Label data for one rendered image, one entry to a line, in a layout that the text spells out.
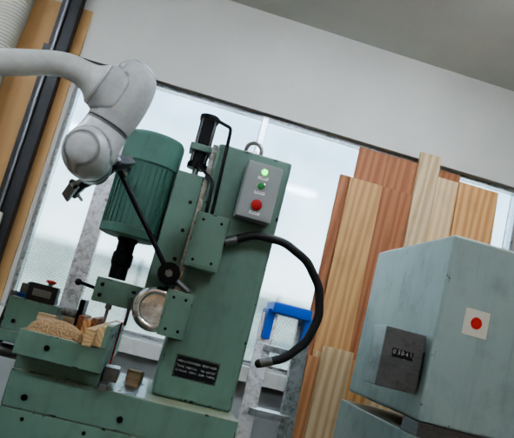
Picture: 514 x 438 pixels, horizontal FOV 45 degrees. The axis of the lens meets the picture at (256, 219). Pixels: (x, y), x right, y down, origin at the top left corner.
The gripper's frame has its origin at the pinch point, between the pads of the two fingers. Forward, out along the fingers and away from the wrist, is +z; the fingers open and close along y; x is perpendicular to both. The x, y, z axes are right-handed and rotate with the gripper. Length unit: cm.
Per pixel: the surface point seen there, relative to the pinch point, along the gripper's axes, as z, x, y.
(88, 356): -13.5, -38.0, -23.9
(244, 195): -3.0, -22.6, 31.5
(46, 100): 137, 78, 0
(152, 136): 5.4, 5.8, 19.0
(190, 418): -8, -65, -11
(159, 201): 7.7, -10.9, 11.5
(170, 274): -2.5, -30.7, 3.1
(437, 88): 147, -13, 188
